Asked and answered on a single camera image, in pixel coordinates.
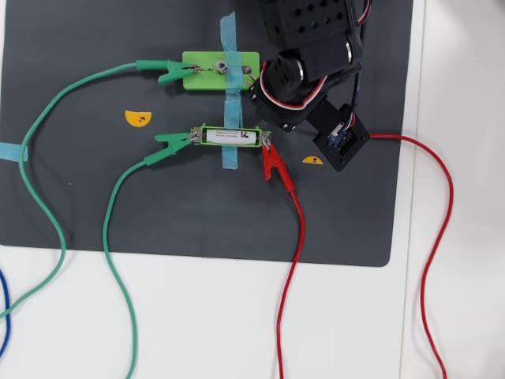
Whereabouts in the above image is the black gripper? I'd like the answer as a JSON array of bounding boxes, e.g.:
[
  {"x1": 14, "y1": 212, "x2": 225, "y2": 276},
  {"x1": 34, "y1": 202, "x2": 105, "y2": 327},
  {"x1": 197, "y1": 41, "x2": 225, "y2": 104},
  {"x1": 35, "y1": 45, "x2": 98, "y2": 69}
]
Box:
[{"x1": 248, "y1": 81, "x2": 325, "y2": 134}]

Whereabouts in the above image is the white AA battery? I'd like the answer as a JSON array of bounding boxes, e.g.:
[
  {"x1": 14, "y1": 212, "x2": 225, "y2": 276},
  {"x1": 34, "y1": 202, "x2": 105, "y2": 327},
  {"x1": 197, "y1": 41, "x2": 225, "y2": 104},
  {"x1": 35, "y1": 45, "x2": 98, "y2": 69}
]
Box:
[{"x1": 206, "y1": 127, "x2": 258, "y2": 144}]

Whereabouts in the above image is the green battery holder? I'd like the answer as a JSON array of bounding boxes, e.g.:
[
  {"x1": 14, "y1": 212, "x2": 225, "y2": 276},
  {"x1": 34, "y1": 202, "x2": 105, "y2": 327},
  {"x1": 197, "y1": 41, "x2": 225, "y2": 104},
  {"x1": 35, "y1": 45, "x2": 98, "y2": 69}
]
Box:
[{"x1": 191, "y1": 123, "x2": 273, "y2": 149}]

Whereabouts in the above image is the green bulb holder base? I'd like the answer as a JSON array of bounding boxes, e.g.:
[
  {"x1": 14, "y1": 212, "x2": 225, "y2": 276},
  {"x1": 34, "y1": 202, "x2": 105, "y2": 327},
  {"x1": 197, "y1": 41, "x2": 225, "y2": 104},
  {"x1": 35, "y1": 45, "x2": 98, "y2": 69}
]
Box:
[{"x1": 181, "y1": 51, "x2": 261, "y2": 93}]

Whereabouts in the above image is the green alligator clip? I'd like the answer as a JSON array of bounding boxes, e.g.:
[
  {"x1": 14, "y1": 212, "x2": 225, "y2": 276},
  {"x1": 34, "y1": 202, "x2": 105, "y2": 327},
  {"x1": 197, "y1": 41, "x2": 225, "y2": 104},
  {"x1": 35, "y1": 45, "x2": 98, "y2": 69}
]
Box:
[
  {"x1": 143, "y1": 130, "x2": 200, "y2": 166},
  {"x1": 136, "y1": 58, "x2": 200, "y2": 84}
]

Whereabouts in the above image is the dark grey work mat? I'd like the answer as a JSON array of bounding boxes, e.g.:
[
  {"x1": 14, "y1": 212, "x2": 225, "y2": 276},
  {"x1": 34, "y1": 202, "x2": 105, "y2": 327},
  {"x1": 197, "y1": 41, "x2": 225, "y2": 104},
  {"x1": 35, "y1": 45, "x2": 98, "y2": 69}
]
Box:
[{"x1": 0, "y1": 0, "x2": 414, "y2": 268}]

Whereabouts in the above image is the short blue masking tape piece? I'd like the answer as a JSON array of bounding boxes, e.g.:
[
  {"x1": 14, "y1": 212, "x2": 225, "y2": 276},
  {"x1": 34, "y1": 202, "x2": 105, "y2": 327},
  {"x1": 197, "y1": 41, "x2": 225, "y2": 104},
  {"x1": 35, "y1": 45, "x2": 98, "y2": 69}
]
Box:
[{"x1": 0, "y1": 142, "x2": 29, "y2": 162}]

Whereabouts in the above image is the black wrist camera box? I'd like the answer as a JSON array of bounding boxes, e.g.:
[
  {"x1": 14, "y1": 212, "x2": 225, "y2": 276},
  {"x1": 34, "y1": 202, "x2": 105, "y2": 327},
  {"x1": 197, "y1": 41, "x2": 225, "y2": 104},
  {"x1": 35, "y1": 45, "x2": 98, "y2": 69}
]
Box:
[{"x1": 312, "y1": 103, "x2": 371, "y2": 173}]

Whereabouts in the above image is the black camera cable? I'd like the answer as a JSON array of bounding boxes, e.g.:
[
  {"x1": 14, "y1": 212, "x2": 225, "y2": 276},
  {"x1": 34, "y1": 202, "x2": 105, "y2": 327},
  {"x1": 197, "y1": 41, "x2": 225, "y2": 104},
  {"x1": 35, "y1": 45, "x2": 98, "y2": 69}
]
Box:
[{"x1": 346, "y1": 66, "x2": 363, "y2": 127}]

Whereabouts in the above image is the red lead cable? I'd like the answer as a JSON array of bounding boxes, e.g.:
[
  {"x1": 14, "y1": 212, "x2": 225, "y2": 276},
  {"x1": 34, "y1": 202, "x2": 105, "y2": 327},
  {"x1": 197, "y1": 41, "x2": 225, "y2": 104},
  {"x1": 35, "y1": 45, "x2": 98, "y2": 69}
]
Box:
[{"x1": 275, "y1": 133, "x2": 455, "y2": 379}]

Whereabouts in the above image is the green lead cable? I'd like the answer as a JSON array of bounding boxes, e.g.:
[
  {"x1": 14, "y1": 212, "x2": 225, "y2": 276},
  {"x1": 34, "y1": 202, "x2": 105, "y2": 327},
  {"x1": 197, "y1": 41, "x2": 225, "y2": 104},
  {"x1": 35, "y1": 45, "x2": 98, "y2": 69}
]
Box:
[{"x1": 0, "y1": 62, "x2": 149, "y2": 379}]

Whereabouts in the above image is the blue cable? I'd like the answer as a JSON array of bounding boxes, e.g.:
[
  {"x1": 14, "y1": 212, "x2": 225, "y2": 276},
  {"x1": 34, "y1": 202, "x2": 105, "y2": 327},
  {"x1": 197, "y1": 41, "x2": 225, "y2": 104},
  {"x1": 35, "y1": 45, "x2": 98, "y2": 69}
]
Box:
[{"x1": 0, "y1": 268, "x2": 12, "y2": 356}]

